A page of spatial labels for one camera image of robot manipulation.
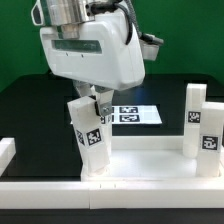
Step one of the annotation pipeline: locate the white marker base plate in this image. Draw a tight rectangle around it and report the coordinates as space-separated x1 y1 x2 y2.
70 105 163 126

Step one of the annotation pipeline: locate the white L-shaped fence wall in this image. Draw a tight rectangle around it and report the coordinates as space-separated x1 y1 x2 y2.
0 137 224 211

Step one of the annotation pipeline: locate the white desk tabletop tray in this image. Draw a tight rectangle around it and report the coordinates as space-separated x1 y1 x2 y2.
81 134 224 183

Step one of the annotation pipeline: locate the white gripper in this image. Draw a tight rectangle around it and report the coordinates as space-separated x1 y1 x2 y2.
40 13 145 116

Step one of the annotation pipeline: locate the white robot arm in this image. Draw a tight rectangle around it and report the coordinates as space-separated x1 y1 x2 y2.
31 0 164 116

